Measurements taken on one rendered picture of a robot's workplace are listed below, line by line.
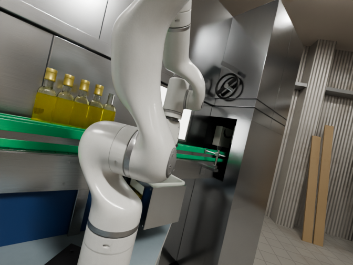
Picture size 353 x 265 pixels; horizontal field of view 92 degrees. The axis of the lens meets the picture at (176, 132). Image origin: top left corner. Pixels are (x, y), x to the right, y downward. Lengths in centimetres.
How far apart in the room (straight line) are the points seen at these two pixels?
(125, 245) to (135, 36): 42
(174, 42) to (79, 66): 54
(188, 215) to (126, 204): 127
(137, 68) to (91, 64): 66
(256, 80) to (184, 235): 139
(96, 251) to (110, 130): 26
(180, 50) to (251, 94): 91
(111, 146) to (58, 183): 36
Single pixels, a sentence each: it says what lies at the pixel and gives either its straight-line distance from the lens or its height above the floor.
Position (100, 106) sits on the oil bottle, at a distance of 82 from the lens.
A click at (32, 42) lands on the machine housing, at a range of 99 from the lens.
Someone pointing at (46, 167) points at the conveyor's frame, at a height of 101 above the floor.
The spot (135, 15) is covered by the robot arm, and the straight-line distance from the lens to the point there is 34.
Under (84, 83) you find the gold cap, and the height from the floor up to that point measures 132.
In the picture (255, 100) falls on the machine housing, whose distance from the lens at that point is 137.
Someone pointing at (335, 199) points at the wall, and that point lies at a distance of 451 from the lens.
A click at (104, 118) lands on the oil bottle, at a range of 83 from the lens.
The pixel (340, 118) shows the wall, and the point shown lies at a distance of 445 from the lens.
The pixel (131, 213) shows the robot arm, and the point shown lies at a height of 101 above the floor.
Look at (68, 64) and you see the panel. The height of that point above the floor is 139.
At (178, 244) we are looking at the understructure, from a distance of 178.
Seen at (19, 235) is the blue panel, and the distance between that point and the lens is 81.
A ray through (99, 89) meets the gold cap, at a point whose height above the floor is 131.
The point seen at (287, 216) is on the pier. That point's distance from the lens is 396.
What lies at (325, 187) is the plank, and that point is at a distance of 381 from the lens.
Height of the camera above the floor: 121
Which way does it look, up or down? level
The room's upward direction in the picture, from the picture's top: 13 degrees clockwise
